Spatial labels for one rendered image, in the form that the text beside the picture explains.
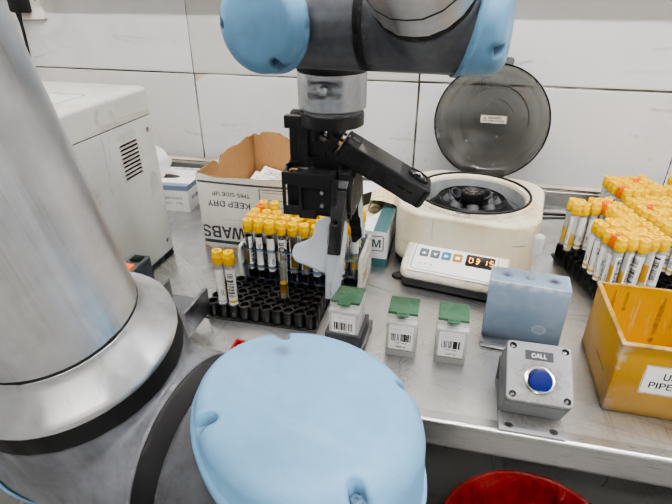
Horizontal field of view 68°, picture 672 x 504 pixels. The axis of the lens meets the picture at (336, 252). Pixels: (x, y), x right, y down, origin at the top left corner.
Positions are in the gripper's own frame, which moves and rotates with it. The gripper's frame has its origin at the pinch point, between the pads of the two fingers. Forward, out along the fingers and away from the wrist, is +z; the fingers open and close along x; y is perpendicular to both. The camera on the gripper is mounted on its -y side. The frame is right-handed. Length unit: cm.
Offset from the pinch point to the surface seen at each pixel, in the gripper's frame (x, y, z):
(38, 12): -55, 87, -26
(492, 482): -18, -27, 57
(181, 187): -36, 45, 6
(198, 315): 3.3, 20.6, 8.4
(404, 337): 1.2, -7.9, 8.6
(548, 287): -4.8, -25.3, 1.9
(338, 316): 2.5, 0.7, 5.8
